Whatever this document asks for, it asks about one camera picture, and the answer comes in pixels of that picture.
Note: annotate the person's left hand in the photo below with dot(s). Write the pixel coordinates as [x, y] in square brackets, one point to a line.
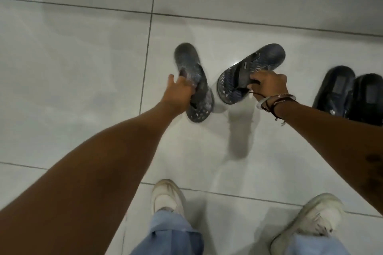
[176, 93]

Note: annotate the person's right hand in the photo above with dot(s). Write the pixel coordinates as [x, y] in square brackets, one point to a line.
[270, 84]

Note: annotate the person's right fingers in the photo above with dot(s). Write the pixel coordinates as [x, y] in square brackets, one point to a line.
[255, 78]

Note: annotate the person's left thumb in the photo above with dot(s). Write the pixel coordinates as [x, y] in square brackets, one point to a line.
[171, 79]

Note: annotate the dark grey flip-flop sandal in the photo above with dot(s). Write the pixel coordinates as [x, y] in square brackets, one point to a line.
[200, 105]
[239, 72]

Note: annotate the person's right forearm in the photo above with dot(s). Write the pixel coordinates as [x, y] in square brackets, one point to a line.
[335, 138]

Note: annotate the person's left forearm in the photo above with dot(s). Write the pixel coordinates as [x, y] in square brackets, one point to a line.
[89, 174]

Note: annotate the black leather shoe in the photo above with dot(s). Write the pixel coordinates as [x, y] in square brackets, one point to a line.
[369, 99]
[336, 87]

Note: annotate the white sneaker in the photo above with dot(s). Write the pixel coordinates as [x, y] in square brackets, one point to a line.
[166, 196]
[314, 216]

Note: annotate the light blue jeans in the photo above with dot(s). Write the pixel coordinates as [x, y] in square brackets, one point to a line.
[167, 234]

